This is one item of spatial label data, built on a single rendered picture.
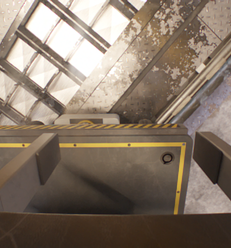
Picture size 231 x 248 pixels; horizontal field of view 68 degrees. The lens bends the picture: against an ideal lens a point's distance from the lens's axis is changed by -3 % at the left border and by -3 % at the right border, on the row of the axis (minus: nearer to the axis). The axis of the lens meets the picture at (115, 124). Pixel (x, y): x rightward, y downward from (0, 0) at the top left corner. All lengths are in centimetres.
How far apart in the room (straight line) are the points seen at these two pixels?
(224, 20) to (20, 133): 88
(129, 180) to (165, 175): 11
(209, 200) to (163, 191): 57
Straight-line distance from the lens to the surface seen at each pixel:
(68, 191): 63
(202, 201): 115
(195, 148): 17
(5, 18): 96
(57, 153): 16
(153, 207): 66
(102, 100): 81
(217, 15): 92
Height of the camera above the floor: 80
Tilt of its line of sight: 73 degrees down
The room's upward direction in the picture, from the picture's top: 175 degrees counter-clockwise
